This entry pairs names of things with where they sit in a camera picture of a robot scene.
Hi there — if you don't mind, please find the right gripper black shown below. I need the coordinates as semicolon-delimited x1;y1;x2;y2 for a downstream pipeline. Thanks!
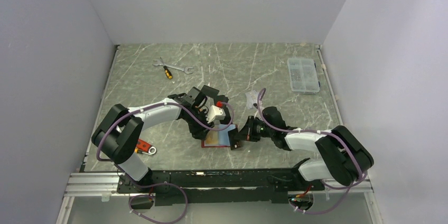
235;116;275;142

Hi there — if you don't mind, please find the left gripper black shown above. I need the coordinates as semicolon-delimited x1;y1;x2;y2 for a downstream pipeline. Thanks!
183;109;214;141

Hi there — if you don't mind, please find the single black VIP card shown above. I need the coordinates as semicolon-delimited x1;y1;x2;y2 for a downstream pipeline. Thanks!
228;128;241;151

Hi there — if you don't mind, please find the red leather card holder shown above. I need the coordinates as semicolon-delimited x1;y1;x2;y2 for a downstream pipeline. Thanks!
201;124;240;150

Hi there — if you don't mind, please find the stack of silver cards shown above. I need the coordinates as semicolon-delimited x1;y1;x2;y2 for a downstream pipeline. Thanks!
245;90;263;109

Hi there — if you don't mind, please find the gold VIP card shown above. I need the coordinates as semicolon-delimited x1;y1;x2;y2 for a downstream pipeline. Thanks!
203;130;220;147

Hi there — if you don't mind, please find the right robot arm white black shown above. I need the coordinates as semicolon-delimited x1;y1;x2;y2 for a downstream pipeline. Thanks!
235;106;374;190

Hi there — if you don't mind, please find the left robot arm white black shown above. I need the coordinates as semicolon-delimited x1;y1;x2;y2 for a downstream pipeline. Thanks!
91;87;213;192

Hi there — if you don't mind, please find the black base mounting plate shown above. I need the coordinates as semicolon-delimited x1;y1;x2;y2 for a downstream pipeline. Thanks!
117;168;324;206

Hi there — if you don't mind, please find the yellow black screwdriver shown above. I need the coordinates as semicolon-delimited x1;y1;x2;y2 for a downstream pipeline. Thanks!
160;57;173;79

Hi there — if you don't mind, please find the silver open-end wrench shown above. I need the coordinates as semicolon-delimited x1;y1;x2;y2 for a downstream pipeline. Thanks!
153;59;193;74

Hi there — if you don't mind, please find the clear plastic compartment box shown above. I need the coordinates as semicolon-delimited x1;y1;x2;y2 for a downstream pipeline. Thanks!
287;58;320;94

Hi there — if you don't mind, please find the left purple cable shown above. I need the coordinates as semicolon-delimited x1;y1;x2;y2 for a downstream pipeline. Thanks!
95;101;235;224

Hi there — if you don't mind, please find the purple cable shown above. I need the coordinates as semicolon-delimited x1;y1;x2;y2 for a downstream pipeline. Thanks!
257;88;368;215
95;101;235;224

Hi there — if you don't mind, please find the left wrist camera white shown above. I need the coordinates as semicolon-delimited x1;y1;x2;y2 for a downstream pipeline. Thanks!
206;105;226;124

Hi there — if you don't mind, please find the red handled adjustable wrench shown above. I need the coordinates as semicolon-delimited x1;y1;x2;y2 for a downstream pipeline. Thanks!
135;139;157;155

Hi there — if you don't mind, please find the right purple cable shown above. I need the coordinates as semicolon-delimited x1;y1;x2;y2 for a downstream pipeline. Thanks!
257;88;368;215

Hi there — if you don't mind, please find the aluminium rail frame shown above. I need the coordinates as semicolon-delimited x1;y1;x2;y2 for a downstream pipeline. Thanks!
56;172;384;223

